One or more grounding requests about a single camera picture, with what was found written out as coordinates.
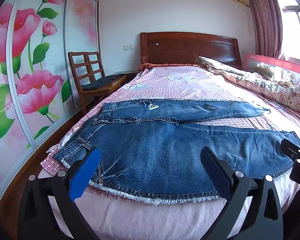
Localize white wall switch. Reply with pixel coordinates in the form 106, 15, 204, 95
124, 44, 134, 50

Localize window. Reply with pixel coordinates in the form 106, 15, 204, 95
278, 0, 300, 64

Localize floral sliding wardrobe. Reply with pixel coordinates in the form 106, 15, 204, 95
0, 0, 98, 202

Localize dark wooden headboard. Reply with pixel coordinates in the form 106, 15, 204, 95
140, 31, 242, 69

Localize pink bed guard rail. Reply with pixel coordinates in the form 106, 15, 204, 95
243, 54, 300, 85

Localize blue denim jeans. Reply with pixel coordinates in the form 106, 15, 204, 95
54, 99, 300, 204

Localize dark clothing on chair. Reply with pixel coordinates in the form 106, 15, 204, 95
82, 74, 124, 91

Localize wooden chair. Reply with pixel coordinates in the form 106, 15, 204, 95
68, 51, 127, 115

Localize floral quilt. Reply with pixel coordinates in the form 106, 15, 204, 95
196, 56, 300, 113

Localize pink checked bed sheet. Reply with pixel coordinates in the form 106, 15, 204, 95
40, 64, 300, 205

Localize maroon curtain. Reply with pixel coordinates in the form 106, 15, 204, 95
249, 0, 283, 58

